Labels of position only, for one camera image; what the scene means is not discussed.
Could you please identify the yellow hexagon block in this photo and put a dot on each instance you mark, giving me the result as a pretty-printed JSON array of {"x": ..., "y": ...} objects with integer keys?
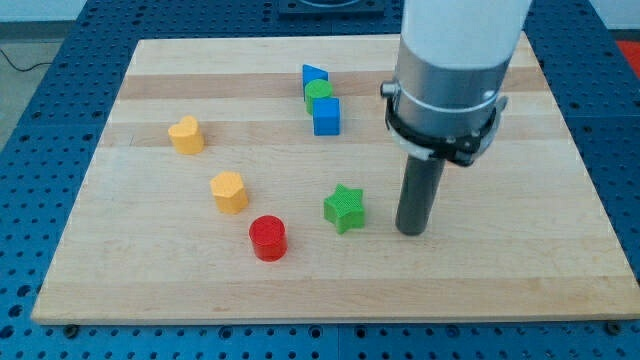
[{"x": 229, "y": 192}]

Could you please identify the blue cube block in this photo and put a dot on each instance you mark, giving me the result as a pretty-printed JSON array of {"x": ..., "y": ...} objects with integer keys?
[{"x": 326, "y": 117}]

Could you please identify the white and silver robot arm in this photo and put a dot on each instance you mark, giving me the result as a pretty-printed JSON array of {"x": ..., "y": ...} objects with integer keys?
[{"x": 443, "y": 103}]

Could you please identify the red cylinder block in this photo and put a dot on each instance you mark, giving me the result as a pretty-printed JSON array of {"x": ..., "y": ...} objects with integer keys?
[{"x": 268, "y": 237}]

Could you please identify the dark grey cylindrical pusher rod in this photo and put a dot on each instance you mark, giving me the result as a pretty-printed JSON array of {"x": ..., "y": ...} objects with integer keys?
[{"x": 418, "y": 192}]

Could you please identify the yellow heart block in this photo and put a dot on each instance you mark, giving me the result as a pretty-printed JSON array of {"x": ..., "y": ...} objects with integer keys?
[{"x": 186, "y": 136}]

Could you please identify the light wooden board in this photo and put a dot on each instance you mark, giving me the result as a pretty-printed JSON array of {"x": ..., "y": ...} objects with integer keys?
[{"x": 521, "y": 235}]

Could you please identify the blue triangle block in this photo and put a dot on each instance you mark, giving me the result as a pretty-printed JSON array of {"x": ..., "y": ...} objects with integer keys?
[{"x": 310, "y": 73}]

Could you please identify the green star block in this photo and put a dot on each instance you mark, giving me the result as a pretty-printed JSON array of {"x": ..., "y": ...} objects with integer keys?
[{"x": 344, "y": 208}]

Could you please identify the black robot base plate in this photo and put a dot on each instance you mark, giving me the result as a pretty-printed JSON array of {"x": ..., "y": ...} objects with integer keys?
[{"x": 294, "y": 8}]

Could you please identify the green cylinder block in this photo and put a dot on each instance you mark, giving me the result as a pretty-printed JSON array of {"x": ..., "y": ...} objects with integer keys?
[{"x": 314, "y": 90}]

